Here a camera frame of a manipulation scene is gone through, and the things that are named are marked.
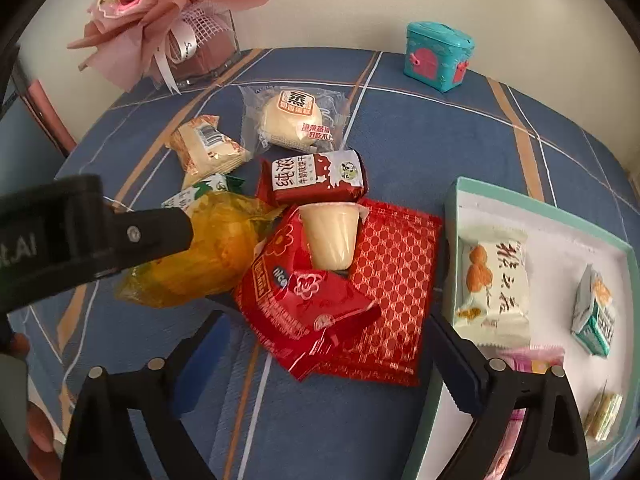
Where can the yellow soft bread bag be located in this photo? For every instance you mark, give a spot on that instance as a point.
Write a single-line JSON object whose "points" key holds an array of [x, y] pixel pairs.
{"points": [[228, 232]]}

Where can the green white cracker pack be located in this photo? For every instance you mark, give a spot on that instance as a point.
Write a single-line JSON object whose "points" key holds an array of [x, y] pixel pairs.
{"points": [[594, 315]]}

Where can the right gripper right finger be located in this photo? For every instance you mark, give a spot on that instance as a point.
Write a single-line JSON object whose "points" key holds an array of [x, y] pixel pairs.
{"points": [[459, 362]]}

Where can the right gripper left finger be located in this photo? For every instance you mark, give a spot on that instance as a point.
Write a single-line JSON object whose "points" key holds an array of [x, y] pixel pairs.
{"points": [[194, 360]]}

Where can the teal shallow cardboard tray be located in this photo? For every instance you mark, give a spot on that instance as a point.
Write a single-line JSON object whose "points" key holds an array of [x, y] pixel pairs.
{"points": [[558, 249]]}

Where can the small green sandwich cracker pack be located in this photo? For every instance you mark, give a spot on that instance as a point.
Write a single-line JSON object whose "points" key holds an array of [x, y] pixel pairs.
{"points": [[602, 415]]}

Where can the round bun clear wrapper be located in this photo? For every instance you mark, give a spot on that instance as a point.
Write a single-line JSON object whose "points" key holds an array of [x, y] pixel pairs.
{"points": [[307, 120]]}

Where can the green white cookie pack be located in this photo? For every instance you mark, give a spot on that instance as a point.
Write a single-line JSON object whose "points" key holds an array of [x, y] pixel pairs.
{"points": [[214, 183]]}

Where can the white almond snack pack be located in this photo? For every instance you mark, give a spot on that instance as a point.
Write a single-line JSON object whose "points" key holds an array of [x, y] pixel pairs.
{"points": [[494, 304]]}

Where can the red white milk snack pack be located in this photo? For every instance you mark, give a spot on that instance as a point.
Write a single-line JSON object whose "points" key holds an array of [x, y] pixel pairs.
{"points": [[338, 176]]}

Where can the red patterned flat packet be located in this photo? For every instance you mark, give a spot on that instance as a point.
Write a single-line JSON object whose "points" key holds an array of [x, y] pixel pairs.
{"points": [[395, 265]]}

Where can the beige barcode snack pack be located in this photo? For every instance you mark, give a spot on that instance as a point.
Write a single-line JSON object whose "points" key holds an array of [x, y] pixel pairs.
{"points": [[203, 150]]}

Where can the red flower snack bag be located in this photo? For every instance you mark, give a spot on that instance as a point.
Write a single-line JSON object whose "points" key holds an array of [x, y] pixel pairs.
{"points": [[300, 314]]}

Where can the pink flower bouquet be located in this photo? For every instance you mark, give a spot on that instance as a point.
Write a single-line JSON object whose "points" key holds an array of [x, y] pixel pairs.
{"points": [[130, 36]]}

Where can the cream pudding cup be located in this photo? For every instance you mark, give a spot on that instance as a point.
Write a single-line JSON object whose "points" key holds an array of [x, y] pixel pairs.
{"points": [[331, 231]]}

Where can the teal toy chest box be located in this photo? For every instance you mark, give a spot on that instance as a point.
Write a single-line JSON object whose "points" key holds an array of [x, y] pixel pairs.
{"points": [[437, 54]]}

